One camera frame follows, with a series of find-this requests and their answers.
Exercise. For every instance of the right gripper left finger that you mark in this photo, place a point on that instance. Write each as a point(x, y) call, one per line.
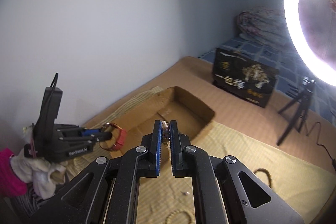
point(152, 158)

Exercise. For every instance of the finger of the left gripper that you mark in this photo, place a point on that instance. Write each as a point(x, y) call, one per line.
point(86, 139)
point(79, 130)

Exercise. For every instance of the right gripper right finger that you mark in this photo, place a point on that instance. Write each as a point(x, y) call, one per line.
point(178, 142)

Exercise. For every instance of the red strap wristwatch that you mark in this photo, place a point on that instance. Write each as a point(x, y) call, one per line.
point(117, 141)

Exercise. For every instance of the pink sleeve forearm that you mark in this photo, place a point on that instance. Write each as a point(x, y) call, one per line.
point(10, 184)

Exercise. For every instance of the left hand white glove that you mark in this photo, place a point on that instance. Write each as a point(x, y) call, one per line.
point(44, 175)

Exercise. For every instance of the open cardboard box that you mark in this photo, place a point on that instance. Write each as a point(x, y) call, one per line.
point(138, 114)

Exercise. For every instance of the striped trousers leg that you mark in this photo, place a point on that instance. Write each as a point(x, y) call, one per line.
point(28, 204)

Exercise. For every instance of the black printed gift box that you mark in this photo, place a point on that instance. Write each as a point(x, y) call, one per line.
point(245, 78)

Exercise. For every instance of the brown bed mat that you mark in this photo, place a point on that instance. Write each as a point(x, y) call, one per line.
point(266, 125)

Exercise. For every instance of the black mini tripod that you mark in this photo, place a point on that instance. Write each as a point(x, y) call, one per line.
point(303, 99)

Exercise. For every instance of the yellow striped cloth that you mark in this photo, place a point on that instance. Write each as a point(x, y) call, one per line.
point(264, 184)

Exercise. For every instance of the folded floral quilt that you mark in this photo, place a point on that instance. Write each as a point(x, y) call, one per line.
point(265, 26)

